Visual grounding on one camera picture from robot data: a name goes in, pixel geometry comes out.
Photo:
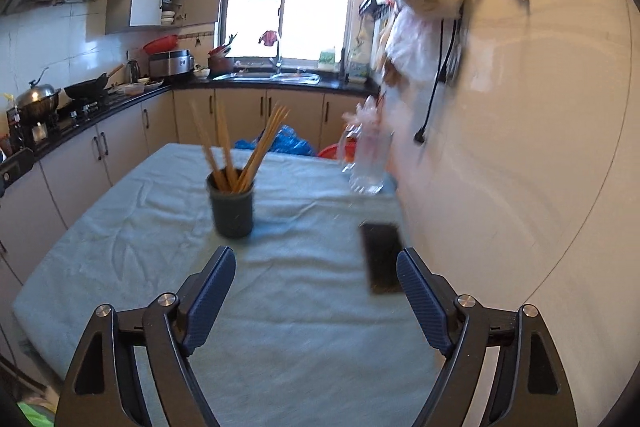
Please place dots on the clear glass mug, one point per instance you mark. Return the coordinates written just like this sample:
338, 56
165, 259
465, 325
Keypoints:
367, 167

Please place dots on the hanging plastic bags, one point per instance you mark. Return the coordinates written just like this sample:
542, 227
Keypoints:
410, 52

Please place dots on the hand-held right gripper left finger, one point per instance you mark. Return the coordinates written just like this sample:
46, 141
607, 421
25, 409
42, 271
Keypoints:
212, 297

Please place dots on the steel pot with lid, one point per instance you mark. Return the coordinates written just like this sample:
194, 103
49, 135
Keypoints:
37, 99

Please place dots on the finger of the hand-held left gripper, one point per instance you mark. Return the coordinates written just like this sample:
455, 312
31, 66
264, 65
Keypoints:
17, 169

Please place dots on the silver rice cooker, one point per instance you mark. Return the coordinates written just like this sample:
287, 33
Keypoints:
170, 64

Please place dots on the black smartphone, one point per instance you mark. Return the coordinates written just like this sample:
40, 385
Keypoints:
382, 257

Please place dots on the green label detergent bottle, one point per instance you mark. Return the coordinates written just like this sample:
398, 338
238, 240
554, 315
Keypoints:
359, 67

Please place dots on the beige base cabinets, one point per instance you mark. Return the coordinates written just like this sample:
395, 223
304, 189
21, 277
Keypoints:
240, 117

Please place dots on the blue plastic bag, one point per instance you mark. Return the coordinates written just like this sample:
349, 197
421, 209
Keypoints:
287, 146

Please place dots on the red colander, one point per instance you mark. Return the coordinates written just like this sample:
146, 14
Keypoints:
160, 44

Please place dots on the small white green box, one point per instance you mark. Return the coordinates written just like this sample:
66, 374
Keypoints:
327, 58

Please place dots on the red plastic basket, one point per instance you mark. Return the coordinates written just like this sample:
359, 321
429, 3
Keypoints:
335, 152

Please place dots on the brown clay pot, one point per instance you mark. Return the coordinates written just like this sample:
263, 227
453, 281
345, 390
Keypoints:
220, 64

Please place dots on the grey chopstick holder cup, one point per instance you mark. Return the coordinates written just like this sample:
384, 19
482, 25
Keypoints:
232, 212

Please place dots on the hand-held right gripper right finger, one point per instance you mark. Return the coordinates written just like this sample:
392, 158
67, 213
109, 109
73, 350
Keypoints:
422, 302

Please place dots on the bunch of wooden chopsticks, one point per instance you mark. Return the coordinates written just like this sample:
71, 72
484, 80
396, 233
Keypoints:
235, 147

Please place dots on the black wall shelf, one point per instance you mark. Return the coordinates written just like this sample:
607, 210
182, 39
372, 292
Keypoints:
372, 4

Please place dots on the steel double sink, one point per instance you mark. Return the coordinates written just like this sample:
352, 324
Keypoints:
270, 77

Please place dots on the pink cloth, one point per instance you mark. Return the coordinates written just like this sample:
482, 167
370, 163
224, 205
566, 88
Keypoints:
268, 38

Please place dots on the light blue towel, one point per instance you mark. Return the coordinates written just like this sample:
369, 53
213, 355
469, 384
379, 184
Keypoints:
300, 307

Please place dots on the steel faucet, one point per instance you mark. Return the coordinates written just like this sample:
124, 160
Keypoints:
278, 57

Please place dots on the gas stove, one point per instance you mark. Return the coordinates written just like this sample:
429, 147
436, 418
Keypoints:
80, 109

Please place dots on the black wok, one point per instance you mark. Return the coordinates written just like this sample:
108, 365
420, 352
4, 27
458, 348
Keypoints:
87, 91

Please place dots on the steel kettle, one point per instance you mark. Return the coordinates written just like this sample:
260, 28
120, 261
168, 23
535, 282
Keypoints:
133, 69

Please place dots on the dark sauce bottle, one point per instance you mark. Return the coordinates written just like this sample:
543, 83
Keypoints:
15, 127

